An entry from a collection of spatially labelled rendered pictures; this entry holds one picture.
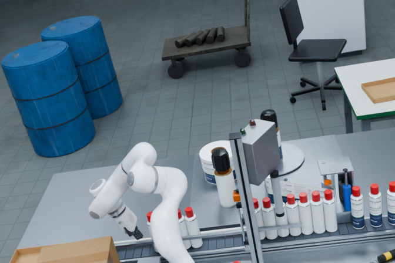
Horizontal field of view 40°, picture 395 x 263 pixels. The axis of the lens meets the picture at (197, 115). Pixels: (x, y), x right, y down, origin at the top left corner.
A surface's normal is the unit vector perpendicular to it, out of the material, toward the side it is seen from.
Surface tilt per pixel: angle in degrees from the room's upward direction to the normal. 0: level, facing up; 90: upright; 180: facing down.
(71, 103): 90
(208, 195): 0
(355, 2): 90
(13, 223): 0
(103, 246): 0
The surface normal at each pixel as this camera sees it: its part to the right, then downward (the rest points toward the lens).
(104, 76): 0.81, 0.13
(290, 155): -0.18, -0.87
